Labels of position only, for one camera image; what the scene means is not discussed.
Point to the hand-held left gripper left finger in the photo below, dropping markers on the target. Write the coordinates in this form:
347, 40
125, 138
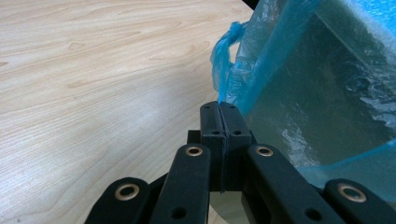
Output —
211, 140

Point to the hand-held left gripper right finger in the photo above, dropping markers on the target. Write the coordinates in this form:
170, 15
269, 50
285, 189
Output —
236, 140

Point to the blue plastic trash bag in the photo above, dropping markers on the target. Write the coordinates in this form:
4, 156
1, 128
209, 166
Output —
249, 71

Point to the olive green trash bin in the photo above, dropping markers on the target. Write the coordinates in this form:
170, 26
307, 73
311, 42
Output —
327, 102

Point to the dark object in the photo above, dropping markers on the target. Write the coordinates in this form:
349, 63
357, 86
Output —
250, 3

